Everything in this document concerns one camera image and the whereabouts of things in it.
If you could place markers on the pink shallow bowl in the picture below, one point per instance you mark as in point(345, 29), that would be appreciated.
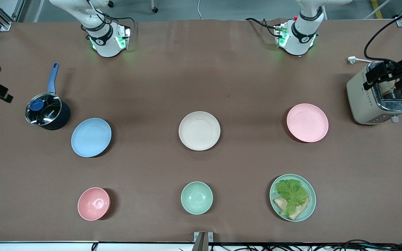
point(307, 122)

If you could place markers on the blue shallow bowl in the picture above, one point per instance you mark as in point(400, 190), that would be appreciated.
point(91, 137)

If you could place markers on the left arm base connector panel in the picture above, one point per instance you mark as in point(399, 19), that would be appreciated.
point(280, 35)

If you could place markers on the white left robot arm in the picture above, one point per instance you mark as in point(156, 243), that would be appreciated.
point(300, 36)

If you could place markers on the right arm base connector panel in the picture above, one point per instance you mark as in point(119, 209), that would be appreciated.
point(124, 38)

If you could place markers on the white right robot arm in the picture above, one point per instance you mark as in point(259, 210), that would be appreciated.
point(105, 43)

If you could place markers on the brown toast in toaster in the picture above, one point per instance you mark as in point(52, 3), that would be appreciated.
point(387, 90)

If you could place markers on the beige chrome toaster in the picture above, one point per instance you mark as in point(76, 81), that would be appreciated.
point(361, 101)

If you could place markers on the glass lid with blue knob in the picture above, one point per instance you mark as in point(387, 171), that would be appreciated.
point(49, 113)

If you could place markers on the green plate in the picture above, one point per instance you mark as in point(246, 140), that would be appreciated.
point(311, 205)

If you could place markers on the green lettuce leaf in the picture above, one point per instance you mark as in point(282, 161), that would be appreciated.
point(291, 193)

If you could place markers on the small pink deep bowl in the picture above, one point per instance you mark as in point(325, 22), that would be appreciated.
point(94, 204)

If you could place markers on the brown bread slice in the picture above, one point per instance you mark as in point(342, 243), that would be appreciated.
point(300, 211)

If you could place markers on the beige shallow bowl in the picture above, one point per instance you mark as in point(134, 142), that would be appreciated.
point(199, 131)

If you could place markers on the small green deep bowl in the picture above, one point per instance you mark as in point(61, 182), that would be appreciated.
point(196, 197)

